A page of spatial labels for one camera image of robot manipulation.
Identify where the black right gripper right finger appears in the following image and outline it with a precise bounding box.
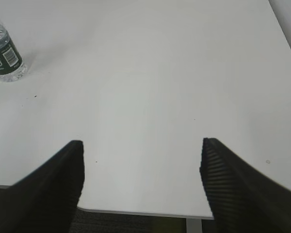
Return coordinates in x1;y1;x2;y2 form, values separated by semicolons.
199;138;291;233

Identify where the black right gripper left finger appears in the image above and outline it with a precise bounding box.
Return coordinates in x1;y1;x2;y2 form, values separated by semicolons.
0;140;84;233

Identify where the clear Cestbon water bottle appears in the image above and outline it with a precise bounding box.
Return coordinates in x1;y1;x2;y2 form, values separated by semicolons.
0;20;27;83

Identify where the white table leg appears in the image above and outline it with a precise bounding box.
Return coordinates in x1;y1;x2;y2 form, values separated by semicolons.
186;218;202;233

